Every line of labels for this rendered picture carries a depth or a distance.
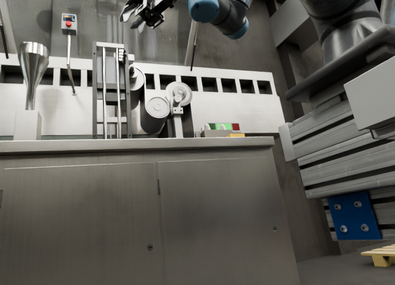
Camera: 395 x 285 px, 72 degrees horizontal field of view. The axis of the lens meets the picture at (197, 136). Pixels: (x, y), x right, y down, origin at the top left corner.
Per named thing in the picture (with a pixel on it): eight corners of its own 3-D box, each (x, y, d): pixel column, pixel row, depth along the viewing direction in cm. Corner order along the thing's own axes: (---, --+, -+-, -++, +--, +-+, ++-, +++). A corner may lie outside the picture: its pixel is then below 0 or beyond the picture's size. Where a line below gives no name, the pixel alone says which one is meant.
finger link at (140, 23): (129, 38, 90) (143, 21, 84) (130, 25, 92) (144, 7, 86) (137, 43, 92) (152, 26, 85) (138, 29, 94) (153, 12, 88)
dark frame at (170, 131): (170, 157, 132) (167, 119, 139) (158, 171, 162) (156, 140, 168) (184, 156, 135) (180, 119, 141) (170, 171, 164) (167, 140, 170)
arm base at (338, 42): (426, 56, 51) (407, 14, 54) (377, 42, 45) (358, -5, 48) (354, 93, 64) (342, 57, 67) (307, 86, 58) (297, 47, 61)
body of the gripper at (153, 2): (132, 16, 80) (160, -8, 73) (134, -4, 83) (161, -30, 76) (151, 31, 85) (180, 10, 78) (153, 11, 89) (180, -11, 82)
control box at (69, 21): (60, 26, 138) (61, 10, 141) (62, 34, 144) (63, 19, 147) (75, 27, 140) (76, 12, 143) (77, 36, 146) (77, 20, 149)
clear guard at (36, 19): (-5, -43, 133) (-4, -43, 134) (16, 56, 163) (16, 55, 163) (198, -8, 167) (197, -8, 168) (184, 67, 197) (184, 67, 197)
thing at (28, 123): (1, 166, 113) (13, 50, 131) (12, 173, 126) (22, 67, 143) (39, 164, 118) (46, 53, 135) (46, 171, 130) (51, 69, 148)
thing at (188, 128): (194, 134, 141) (190, 101, 147) (183, 147, 162) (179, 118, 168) (195, 134, 141) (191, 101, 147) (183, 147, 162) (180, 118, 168)
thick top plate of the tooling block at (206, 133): (205, 140, 137) (204, 129, 139) (184, 160, 173) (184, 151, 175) (234, 140, 142) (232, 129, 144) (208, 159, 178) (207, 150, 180)
